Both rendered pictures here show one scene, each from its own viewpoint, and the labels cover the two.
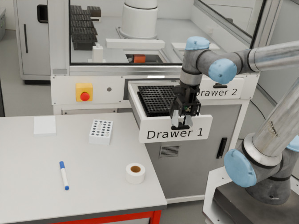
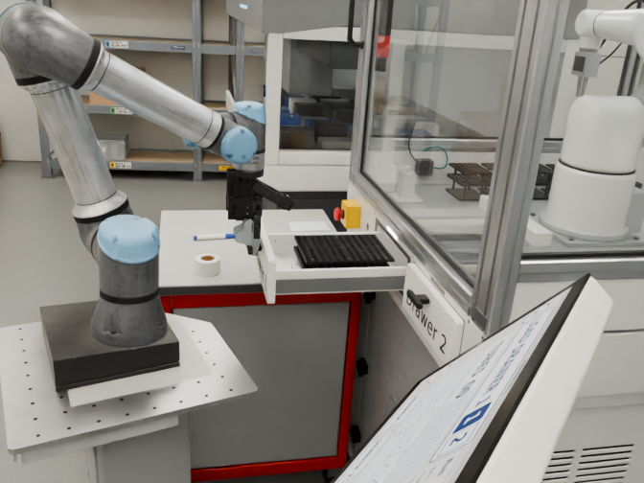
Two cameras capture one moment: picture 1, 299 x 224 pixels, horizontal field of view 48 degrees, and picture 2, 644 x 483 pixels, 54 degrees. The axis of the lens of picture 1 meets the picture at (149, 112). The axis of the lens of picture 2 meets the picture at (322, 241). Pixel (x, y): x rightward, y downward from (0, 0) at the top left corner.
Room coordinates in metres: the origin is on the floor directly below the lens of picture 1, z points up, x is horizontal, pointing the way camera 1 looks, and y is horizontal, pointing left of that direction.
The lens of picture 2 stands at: (1.36, -1.55, 1.49)
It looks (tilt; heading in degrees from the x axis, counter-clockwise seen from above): 21 degrees down; 95
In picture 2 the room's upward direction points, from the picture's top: 4 degrees clockwise
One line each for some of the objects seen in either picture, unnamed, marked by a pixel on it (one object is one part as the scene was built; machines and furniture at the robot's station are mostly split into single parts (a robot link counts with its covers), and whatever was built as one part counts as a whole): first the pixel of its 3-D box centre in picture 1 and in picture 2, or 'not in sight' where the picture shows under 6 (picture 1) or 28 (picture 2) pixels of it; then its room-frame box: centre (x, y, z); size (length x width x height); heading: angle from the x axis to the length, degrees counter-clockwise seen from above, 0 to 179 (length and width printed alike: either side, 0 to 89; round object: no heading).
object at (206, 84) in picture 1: (215, 88); (429, 311); (1.49, -0.31, 0.87); 0.29 x 0.02 x 0.11; 108
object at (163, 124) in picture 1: (175, 128); (264, 259); (1.09, -0.11, 0.87); 0.29 x 0.02 x 0.11; 108
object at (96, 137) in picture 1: (101, 131); not in sight; (1.13, 0.19, 0.78); 0.12 x 0.08 x 0.04; 3
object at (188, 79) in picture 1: (191, 76); (248, 160); (1.05, -0.13, 1.12); 0.08 x 0.08 x 0.05
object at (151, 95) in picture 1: (161, 103); (341, 258); (1.28, -0.05, 0.87); 0.22 x 0.18 x 0.06; 18
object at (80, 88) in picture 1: (84, 92); (349, 214); (1.27, 0.30, 0.88); 0.07 x 0.05 x 0.07; 108
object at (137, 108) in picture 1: (160, 103); (345, 260); (1.29, -0.05, 0.86); 0.40 x 0.26 x 0.06; 18
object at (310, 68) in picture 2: not in sight; (356, 75); (1.18, 1.72, 1.13); 1.78 x 1.14 x 0.45; 108
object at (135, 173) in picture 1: (135, 173); (207, 264); (0.90, 0.02, 0.78); 0.07 x 0.07 x 0.04
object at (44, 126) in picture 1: (45, 126); (308, 227); (1.13, 0.43, 0.77); 0.13 x 0.09 x 0.02; 19
